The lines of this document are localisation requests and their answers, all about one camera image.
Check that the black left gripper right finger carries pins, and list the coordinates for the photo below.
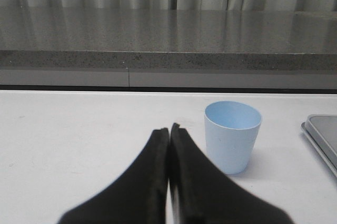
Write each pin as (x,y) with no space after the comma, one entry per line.
(201,193)

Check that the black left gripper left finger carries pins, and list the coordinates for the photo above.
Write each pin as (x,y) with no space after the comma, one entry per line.
(138,195)

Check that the light blue plastic cup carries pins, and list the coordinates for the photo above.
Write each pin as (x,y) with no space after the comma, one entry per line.
(231,129)

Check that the digital kitchen scale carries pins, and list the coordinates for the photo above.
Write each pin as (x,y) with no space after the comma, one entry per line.
(320,130)

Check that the grey stone counter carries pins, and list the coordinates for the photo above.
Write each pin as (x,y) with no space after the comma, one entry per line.
(139,48)

